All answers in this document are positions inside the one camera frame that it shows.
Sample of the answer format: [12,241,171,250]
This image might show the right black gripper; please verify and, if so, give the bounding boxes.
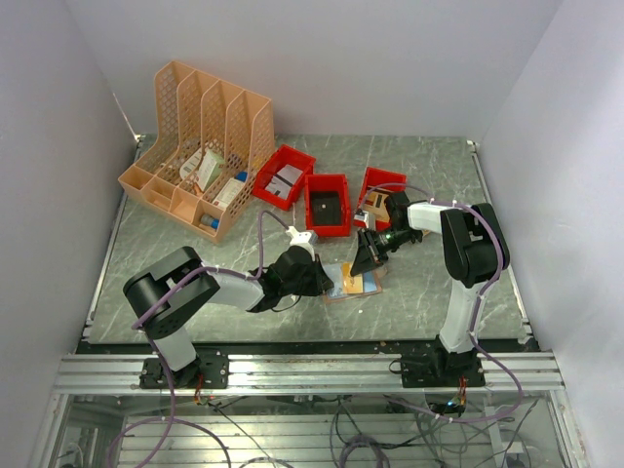
[350,225,419,276]

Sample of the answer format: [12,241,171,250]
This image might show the tan leather card holder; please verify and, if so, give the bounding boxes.
[323,262,387,304]

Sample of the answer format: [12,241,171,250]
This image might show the gold striped card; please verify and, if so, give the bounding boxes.
[364,191,390,230]

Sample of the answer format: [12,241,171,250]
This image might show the red bin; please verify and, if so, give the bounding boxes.
[304,174,351,238]
[354,166,407,214]
[253,144,316,212]

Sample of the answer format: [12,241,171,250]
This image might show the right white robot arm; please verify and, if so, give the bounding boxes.
[350,191,510,386]

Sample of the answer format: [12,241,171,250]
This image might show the grey white boxes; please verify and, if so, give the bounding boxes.
[265,165,302,198]

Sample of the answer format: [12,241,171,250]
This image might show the red white box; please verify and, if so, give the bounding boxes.
[213,177,245,211]

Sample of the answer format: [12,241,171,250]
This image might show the blue capped bottle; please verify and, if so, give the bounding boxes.
[199,214,219,230]

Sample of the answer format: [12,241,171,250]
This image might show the green white box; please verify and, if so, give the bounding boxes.
[195,149,225,191]

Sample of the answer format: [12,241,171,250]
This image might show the white labelled packet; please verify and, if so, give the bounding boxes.
[178,149,203,179]

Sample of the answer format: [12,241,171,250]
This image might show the peach mesh file organizer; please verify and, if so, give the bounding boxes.
[118,61,275,244]

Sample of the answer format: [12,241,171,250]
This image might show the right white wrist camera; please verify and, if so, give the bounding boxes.
[354,209,376,230]

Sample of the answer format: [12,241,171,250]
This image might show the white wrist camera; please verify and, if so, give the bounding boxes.
[354,209,376,230]
[286,226,318,257]

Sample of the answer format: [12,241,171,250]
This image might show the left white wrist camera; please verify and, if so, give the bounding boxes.
[286,226,318,257]

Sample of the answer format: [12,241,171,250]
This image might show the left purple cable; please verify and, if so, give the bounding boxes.
[105,210,293,468]

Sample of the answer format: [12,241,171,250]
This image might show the aluminium rail frame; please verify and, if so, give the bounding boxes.
[41,353,586,467]

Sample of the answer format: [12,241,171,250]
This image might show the tangled floor cables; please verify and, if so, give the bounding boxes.
[111,387,552,468]

